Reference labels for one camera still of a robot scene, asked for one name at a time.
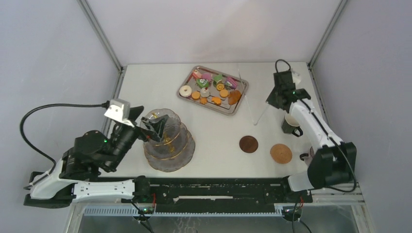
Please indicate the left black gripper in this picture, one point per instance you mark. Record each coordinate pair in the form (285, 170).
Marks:
(156, 125)

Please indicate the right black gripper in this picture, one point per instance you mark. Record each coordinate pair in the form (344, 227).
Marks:
(271, 100)

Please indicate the three-tier glass dessert stand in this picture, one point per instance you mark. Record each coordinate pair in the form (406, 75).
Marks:
(176, 147)

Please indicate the metal serving tray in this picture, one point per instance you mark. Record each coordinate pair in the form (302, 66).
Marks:
(218, 99)

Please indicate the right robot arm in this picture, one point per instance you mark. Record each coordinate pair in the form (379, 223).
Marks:
(334, 160)

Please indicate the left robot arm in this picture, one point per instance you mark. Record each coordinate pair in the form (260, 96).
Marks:
(74, 178)

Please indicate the black mug white inside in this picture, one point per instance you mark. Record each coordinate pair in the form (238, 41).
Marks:
(291, 126)

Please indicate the white frosted donut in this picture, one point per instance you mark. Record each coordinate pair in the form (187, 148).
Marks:
(185, 91)

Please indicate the brown cookie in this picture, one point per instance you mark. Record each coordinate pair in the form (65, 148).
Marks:
(233, 97)

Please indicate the orange round biscuit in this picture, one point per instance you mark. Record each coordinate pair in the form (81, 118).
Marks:
(195, 95)

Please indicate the pink purple cake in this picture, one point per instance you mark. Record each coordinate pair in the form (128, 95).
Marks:
(231, 83)

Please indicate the light wooden round coaster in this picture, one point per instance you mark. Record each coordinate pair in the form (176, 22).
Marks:
(281, 153)

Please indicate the white cupcake with cherry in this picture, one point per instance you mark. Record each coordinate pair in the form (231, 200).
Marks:
(205, 92)

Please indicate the dark brown round coaster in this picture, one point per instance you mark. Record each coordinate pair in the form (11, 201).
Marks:
(248, 144)

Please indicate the green cake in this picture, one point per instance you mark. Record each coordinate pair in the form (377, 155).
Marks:
(203, 83)

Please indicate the purple glass cup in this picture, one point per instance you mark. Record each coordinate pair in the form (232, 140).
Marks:
(307, 157)

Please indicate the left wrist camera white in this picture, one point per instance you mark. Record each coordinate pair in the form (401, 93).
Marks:
(119, 110)

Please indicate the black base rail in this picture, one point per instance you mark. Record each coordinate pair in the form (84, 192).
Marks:
(169, 190)

